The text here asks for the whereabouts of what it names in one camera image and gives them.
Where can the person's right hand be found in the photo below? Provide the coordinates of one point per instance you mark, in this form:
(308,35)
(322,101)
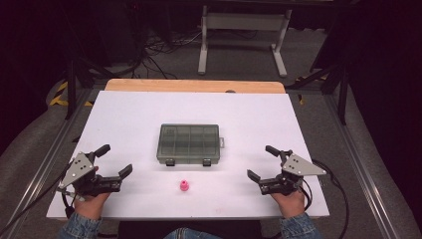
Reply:
(292,204)

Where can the wooden table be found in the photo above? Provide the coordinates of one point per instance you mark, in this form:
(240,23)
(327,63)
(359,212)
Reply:
(192,85)

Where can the yellow black floor tape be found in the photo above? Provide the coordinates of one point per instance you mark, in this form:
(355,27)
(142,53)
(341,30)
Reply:
(59,96)

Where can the white metal stand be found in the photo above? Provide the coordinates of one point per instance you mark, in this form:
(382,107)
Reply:
(244,21)

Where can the person's legs in jeans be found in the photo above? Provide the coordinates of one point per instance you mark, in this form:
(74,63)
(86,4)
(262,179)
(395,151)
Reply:
(189,234)

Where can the black tripod stand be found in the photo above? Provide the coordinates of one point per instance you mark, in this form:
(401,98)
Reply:
(71,86)
(341,86)

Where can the aluminium floor rail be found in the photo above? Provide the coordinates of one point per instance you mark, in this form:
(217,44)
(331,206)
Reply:
(40,166)
(358,166)

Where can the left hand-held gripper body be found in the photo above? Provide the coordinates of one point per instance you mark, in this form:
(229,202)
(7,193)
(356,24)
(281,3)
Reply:
(78,169)

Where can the person's left hand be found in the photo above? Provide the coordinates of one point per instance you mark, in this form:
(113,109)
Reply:
(89,207)

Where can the grey clear plastic organizer box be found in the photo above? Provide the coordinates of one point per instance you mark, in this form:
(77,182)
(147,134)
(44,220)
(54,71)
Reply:
(189,144)

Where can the small pink plastic part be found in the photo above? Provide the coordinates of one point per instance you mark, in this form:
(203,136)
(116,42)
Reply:
(184,186)

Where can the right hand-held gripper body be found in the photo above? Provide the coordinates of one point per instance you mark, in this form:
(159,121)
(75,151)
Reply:
(298,167)

